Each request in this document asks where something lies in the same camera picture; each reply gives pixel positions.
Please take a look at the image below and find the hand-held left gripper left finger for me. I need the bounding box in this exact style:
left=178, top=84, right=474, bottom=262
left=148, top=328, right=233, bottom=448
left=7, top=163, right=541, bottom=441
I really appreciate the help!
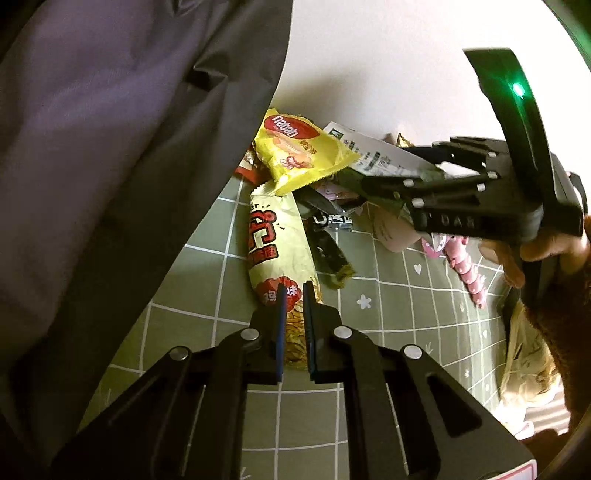
left=50, top=299, right=287, bottom=480

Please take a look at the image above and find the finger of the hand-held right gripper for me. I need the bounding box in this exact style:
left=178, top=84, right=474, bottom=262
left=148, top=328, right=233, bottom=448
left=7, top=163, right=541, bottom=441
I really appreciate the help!
left=406, top=136, right=509, bottom=172
left=360, top=172, right=506, bottom=208

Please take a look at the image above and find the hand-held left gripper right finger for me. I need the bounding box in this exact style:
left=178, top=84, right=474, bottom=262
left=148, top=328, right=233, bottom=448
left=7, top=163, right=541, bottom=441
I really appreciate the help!
left=301, top=280, right=540, bottom=480

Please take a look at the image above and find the green white drink pouch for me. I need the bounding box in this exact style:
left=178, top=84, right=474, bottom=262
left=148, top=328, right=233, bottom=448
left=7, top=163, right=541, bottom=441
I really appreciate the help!
left=314, top=121, right=446, bottom=204

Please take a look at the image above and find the pink caterpillar toy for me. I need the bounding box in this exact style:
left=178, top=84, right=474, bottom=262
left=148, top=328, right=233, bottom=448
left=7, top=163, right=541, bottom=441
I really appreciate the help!
left=422, top=233, right=488, bottom=309

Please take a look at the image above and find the cream noodle snack packet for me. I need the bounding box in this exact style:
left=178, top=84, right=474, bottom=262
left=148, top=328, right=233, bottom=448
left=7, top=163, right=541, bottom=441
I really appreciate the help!
left=248, top=189, right=321, bottom=370

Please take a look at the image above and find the yellow plastic garbage bag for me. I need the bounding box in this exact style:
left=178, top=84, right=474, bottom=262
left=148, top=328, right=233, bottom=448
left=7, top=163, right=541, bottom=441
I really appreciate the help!
left=501, top=300, right=561, bottom=409

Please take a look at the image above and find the red snack wrapper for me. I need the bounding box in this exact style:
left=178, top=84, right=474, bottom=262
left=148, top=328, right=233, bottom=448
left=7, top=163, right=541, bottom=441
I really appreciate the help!
left=233, top=148, right=264, bottom=183

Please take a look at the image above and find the person's right hand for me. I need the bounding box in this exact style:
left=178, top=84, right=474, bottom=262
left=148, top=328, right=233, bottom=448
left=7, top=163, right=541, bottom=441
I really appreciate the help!
left=478, top=230, right=591, bottom=289

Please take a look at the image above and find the black printed snack wrapper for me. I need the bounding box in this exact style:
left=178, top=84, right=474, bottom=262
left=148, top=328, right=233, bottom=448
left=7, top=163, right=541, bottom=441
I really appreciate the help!
left=295, top=187, right=355, bottom=290

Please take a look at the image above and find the green grid bed sheet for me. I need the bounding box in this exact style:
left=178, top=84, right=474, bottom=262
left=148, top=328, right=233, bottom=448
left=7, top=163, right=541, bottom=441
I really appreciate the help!
left=78, top=175, right=525, bottom=480

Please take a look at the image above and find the yellow wafer packet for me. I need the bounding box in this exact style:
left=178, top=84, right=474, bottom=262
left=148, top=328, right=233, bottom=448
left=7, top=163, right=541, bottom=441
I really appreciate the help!
left=255, top=108, right=361, bottom=197

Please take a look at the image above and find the pink floral quilt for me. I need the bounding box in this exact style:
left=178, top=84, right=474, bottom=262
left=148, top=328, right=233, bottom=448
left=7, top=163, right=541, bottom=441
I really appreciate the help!
left=501, top=406, right=573, bottom=441

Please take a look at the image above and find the dark jacket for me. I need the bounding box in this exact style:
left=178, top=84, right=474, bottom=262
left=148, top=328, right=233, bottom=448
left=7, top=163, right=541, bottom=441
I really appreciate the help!
left=0, top=0, right=296, bottom=467

